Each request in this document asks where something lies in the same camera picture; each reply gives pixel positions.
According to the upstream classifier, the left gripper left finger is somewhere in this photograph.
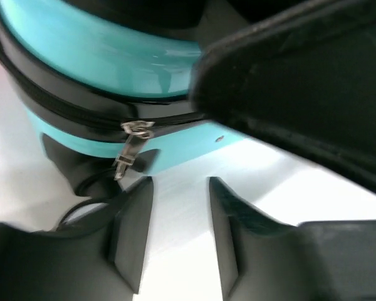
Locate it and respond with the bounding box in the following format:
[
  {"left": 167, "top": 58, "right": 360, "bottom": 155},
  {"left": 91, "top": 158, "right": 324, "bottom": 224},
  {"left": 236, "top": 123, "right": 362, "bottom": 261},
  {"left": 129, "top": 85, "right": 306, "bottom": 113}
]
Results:
[{"left": 0, "top": 177, "right": 154, "bottom": 300}]

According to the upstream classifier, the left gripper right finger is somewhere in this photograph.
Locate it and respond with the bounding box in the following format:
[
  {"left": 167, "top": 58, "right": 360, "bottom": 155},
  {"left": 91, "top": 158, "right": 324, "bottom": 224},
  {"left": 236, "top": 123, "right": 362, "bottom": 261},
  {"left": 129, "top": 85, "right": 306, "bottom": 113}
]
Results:
[{"left": 209, "top": 177, "right": 376, "bottom": 300}]

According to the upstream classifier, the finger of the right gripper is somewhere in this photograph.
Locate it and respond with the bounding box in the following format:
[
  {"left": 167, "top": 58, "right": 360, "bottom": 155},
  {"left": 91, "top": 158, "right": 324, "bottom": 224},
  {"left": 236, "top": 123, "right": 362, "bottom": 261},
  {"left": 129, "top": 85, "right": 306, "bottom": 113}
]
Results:
[{"left": 189, "top": 1, "right": 376, "bottom": 194}]

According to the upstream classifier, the pink and teal kids suitcase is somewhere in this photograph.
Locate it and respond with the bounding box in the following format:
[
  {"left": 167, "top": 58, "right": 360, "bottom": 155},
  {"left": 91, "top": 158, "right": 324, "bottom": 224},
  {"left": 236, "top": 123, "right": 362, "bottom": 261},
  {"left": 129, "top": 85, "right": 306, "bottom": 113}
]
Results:
[{"left": 0, "top": 0, "right": 251, "bottom": 233}]

